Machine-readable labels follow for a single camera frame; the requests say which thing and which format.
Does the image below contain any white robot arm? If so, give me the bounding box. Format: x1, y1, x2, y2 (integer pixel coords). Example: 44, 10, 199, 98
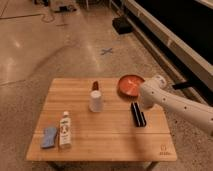
139, 75, 213, 136

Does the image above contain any white glue bottle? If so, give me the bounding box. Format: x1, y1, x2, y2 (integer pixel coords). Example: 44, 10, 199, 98
59, 111, 71, 149

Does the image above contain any white paper cup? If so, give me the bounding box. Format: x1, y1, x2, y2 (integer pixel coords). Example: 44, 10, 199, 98
89, 90, 103, 112

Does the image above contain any orange round bowl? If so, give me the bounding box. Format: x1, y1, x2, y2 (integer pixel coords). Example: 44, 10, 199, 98
117, 75, 144, 97

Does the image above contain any black box on floor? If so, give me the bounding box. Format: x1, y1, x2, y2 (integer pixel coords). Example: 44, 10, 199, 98
112, 17, 132, 34

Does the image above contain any dark red small object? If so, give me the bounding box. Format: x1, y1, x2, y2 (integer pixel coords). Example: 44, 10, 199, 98
92, 81, 99, 91

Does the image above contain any cable on floor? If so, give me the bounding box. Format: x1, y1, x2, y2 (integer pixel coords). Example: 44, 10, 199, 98
0, 6, 57, 24

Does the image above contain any wooden folding table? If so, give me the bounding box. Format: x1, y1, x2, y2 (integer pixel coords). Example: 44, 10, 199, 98
26, 78, 177, 163

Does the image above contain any black whiteboard eraser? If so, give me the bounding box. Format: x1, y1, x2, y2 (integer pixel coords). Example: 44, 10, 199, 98
131, 102, 146, 127

